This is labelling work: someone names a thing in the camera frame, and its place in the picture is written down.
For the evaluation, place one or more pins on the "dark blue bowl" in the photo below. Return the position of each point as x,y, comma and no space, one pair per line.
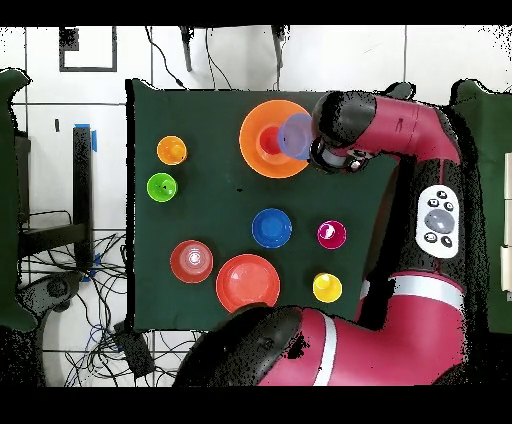
272,228

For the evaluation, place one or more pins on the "red-orange cup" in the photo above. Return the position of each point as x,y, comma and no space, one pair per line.
268,140

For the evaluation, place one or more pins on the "light blue bowl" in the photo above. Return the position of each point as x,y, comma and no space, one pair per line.
296,136

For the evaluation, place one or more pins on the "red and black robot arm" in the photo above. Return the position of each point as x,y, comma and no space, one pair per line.
400,320

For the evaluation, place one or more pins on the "large orange bowl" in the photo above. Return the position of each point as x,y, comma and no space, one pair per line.
252,156

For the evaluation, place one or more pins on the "large red-orange bowl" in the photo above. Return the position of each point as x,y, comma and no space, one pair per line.
248,280

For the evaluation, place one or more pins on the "pink-red cup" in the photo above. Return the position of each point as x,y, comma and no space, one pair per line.
332,234

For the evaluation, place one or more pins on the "small red-orange bowl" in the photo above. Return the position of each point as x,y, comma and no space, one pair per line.
192,262

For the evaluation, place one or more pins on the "green cup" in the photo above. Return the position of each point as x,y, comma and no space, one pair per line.
162,187

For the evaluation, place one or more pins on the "yellow cup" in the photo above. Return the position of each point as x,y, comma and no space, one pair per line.
327,287

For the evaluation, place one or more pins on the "orange cup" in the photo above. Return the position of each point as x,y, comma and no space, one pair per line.
171,150

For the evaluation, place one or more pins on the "dark green tablecloth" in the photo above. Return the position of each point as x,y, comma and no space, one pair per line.
200,112

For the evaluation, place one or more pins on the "blue tape piece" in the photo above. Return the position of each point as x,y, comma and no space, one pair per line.
94,142

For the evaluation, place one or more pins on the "black power strip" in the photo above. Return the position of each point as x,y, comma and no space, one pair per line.
134,350

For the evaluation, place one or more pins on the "neighbouring green cloth table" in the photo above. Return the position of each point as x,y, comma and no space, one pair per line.
498,120
8,200

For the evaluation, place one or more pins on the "white panel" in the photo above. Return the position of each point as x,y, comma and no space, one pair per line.
507,268

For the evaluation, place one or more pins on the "camera tripod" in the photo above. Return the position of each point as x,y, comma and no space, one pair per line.
186,52

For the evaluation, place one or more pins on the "black metal frame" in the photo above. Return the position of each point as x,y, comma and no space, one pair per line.
82,180

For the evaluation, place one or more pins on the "dark grey pedestal base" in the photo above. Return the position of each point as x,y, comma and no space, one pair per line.
56,288

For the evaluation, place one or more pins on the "black square frame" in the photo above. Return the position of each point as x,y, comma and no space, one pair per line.
88,69

